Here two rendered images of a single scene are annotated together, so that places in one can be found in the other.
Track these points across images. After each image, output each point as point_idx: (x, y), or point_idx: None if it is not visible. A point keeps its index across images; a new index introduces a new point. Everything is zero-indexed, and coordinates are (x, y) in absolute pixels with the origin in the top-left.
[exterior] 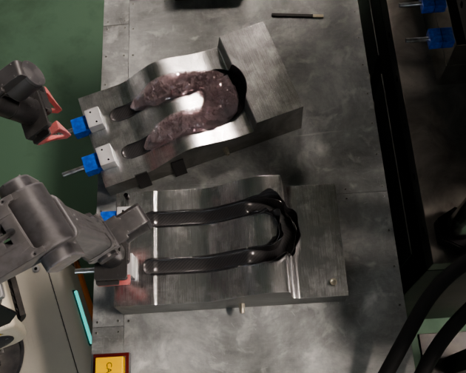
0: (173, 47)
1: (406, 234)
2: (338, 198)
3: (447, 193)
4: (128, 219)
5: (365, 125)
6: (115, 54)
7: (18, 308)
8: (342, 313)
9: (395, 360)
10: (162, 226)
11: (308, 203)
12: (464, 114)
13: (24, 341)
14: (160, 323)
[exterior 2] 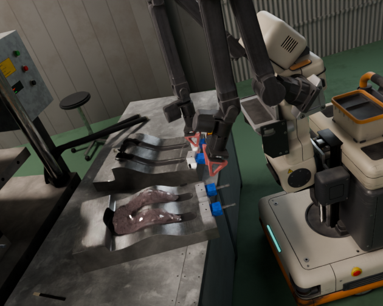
0: (145, 279)
1: None
2: (96, 189)
3: (51, 194)
4: (169, 104)
5: (61, 220)
6: (191, 278)
7: (269, 165)
8: None
9: (107, 129)
10: (175, 158)
11: (108, 174)
12: (13, 227)
13: (306, 223)
14: None
